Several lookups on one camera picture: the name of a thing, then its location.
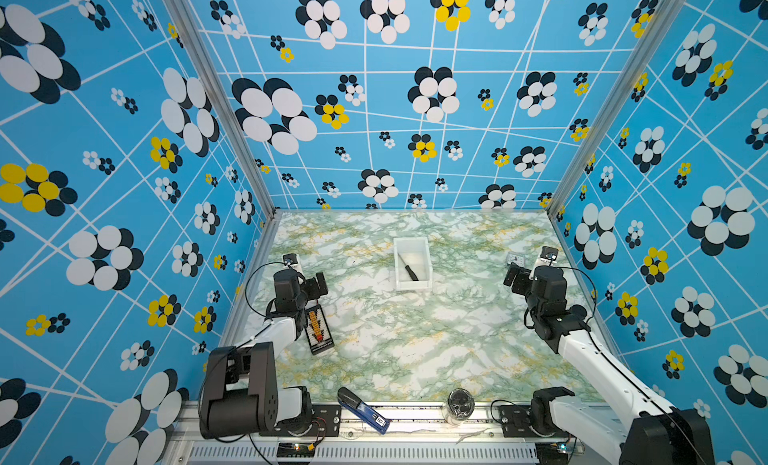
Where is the small silver square object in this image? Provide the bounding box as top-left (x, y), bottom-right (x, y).
top-left (506, 253), bottom-right (522, 266)

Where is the clear glass jar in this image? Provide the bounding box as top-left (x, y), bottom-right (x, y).
top-left (443, 388), bottom-right (475, 425)

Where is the aluminium front rail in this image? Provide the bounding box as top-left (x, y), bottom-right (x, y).
top-left (161, 402), bottom-right (611, 464)

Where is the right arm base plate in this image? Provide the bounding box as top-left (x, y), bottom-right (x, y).
top-left (491, 402), bottom-right (572, 441)

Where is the blue black utility knife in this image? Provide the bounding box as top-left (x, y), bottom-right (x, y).
top-left (337, 387), bottom-right (391, 434)

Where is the black handled screwdriver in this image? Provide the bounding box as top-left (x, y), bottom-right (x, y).
top-left (398, 254), bottom-right (419, 281)

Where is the white plastic bin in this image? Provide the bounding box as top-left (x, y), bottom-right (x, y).
top-left (393, 237), bottom-right (434, 292)

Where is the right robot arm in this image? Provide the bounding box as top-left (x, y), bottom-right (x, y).
top-left (503, 247), bottom-right (715, 464)

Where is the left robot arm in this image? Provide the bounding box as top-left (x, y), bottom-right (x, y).
top-left (198, 253), bottom-right (327, 441)

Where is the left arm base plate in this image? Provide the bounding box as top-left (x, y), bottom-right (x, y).
top-left (258, 404), bottom-right (342, 439)

